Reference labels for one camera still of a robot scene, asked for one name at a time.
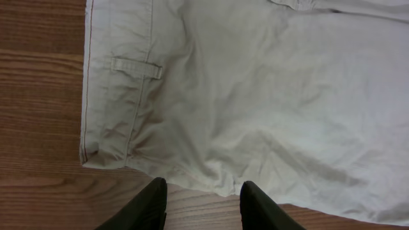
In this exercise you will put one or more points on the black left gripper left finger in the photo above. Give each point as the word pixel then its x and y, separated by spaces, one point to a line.
pixel 146 211

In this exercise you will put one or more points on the beige shorts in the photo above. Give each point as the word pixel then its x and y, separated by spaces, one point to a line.
pixel 307 99

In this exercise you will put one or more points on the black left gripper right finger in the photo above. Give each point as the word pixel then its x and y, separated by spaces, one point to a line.
pixel 260 212

